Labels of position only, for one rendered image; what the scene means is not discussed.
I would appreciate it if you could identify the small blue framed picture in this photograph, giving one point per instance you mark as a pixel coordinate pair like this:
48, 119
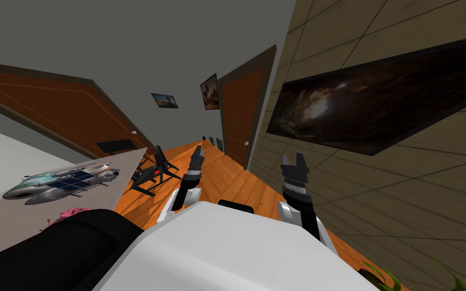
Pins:
164, 101

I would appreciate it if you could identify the pink fluffy thing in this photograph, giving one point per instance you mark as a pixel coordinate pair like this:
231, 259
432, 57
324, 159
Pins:
71, 213

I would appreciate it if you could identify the brown wooden door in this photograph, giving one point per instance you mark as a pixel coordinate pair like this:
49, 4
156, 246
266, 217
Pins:
55, 109
239, 113

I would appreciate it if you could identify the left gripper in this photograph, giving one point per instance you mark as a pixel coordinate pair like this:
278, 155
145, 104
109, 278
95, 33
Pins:
196, 163

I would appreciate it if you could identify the black chair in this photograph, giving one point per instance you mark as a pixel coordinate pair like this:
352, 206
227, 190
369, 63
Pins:
154, 173

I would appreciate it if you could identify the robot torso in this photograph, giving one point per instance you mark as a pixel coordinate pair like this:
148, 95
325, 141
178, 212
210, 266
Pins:
225, 250

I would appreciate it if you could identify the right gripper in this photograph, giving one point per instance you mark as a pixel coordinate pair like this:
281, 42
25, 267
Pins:
295, 174

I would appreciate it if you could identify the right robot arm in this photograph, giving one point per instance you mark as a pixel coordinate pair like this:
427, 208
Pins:
303, 210

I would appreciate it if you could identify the green plant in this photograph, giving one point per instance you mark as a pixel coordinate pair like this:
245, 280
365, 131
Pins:
382, 281

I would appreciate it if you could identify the brown framed picture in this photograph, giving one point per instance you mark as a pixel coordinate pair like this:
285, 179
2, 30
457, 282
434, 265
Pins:
210, 93

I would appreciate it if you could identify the large dark framed picture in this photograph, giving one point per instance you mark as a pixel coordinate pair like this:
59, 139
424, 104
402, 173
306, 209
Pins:
378, 101

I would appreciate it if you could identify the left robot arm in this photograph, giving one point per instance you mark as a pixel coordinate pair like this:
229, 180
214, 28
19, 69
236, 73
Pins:
63, 250

